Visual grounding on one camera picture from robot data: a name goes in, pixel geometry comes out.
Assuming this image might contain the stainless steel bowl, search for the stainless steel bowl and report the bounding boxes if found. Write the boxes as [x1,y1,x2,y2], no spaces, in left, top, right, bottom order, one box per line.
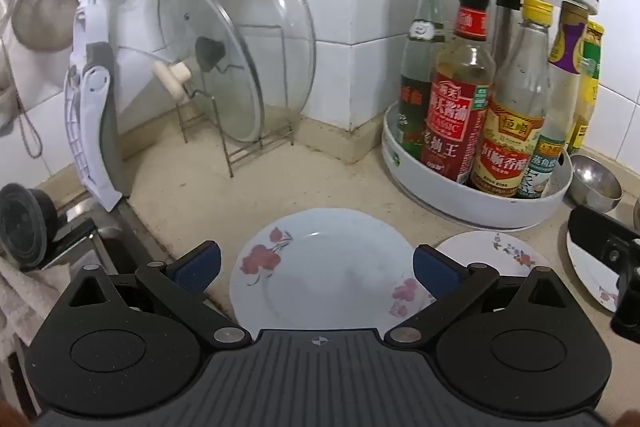
[568,154,623,213]

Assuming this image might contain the white plate multicolour flowers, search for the white plate multicolour flowers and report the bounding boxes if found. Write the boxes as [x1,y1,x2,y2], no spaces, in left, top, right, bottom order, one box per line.
[437,231,550,277]

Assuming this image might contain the white plate pink flowers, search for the white plate pink flowers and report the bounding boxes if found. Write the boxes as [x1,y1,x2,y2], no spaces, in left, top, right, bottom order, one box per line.
[229,208,435,335]

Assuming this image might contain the white plate under stack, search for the white plate under stack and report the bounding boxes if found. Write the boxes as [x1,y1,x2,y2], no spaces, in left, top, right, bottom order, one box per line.
[566,232,618,313]

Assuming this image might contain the steamed fish soy sauce bottle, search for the steamed fish soy sauce bottle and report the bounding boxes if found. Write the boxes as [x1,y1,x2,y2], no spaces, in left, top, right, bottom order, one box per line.
[516,134,564,199]

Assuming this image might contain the beige dish cloth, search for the beige dish cloth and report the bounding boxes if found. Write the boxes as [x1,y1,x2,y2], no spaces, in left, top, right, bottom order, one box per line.
[0,258,70,362]

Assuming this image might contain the yellow label oil bottle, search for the yellow label oil bottle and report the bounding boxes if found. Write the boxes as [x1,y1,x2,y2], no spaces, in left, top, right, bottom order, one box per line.
[566,20,604,155]

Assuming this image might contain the purple label sauce bottle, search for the purple label sauce bottle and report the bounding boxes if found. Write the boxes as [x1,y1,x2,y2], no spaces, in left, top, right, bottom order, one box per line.
[544,1,588,146]

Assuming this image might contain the black sink plug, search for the black sink plug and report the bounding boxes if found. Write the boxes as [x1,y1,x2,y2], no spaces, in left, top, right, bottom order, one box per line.
[0,183,58,269]

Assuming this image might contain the yellow label vinegar bottle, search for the yellow label vinegar bottle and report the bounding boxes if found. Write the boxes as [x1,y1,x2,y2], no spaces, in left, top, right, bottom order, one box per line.
[471,0,553,197]

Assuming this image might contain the white grey folding board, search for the white grey folding board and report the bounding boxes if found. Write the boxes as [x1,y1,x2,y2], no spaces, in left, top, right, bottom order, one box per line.
[63,0,129,211]

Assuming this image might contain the red label soy sauce bottle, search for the red label soy sauce bottle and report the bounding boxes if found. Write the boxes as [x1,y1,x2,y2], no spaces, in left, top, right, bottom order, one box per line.
[420,0,496,184]

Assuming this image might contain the dark slim bottle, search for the dark slim bottle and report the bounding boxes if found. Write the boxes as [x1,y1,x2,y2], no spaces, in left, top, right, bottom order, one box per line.
[491,0,521,69]

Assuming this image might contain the green label clear bottle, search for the green label clear bottle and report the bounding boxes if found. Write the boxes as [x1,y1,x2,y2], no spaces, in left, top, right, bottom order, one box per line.
[397,0,445,159]

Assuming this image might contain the small glass pot lid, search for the small glass pot lid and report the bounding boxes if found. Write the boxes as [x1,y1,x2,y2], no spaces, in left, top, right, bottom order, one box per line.
[153,0,265,143]

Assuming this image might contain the metal mesh strainer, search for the metal mesh strainer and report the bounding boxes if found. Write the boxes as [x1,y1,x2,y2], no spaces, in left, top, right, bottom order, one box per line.
[11,0,79,53]

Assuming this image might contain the wire lid rack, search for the wire lid rack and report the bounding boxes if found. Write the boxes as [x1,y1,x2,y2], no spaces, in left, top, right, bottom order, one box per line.
[174,24,296,179]

